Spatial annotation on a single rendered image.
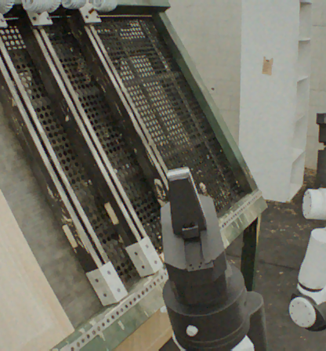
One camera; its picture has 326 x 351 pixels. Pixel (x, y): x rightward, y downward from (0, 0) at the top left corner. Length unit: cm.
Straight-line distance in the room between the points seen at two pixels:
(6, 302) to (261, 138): 389
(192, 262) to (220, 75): 613
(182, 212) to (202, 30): 618
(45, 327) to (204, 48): 552
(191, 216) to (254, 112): 447
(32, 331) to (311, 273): 78
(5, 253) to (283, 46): 378
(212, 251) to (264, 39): 442
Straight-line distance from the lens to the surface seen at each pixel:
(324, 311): 114
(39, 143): 159
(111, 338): 157
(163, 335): 245
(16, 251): 146
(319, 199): 106
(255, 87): 487
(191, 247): 46
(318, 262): 113
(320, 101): 615
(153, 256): 176
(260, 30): 482
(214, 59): 655
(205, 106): 260
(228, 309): 50
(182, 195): 44
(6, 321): 139
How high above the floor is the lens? 178
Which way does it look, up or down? 18 degrees down
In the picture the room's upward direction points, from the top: straight up
